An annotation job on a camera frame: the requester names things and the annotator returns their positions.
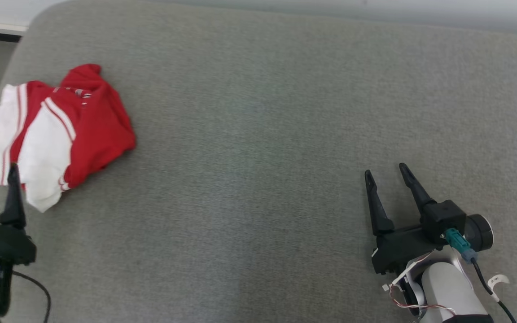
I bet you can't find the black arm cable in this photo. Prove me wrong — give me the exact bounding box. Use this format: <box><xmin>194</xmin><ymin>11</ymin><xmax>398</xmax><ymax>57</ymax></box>
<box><xmin>469</xmin><ymin>259</ymin><xmax>517</xmax><ymax>323</ymax></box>
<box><xmin>11</xmin><ymin>269</ymin><xmax>52</xmax><ymax>323</ymax></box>

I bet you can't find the teal cable connector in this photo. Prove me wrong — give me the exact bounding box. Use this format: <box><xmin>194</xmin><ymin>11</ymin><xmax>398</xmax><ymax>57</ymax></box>
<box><xmin>444</xmin><ymin>227</ymin><xmax>473</xmax><ymax>263</ymax></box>

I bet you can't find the white cable tag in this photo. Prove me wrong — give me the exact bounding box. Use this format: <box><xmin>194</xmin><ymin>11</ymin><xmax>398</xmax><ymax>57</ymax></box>
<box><xmin>487</xmin><ymin>274</ymin><xmax>510</xmax><ymax>290</ymax></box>

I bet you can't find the grey fabric sofa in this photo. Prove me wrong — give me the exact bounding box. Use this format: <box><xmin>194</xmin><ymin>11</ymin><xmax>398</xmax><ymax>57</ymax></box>
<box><xmin>0</xmin><ymin>0</ymin><xmax>517</xmax><ymax>323</ymax></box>

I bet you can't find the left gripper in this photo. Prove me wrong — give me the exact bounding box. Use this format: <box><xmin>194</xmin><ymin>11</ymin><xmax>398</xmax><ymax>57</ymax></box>
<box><xmin>0</xmin><ymin>163</ymin><xmax>37</xmax><ymax>266</ymax></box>

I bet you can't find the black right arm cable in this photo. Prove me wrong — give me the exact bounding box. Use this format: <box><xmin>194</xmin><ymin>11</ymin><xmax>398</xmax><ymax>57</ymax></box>
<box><xmin>469</xmin><ymin>259</ymin><xmax>517</xmax><ymax>323</ymax></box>

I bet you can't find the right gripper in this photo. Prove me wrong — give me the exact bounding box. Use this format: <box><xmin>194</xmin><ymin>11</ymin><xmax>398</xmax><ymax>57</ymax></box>
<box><xmin>364</xmin><ymin>162</ymin><xmax>448</xmax><ymax>275</ymax></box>

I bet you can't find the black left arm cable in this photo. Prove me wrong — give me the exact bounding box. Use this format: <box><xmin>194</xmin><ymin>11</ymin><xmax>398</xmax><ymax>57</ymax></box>
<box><xmin>11</xmin><ymin>269</ymin><xmax>52</xmax><ymax>323</ymax></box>

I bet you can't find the red and white shirt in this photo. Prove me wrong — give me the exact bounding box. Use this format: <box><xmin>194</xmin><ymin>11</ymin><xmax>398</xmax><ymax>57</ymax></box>
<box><xmin>0</xmin><ymin>63</ymin><xmax>137</xmax><ymax>213</ymax></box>

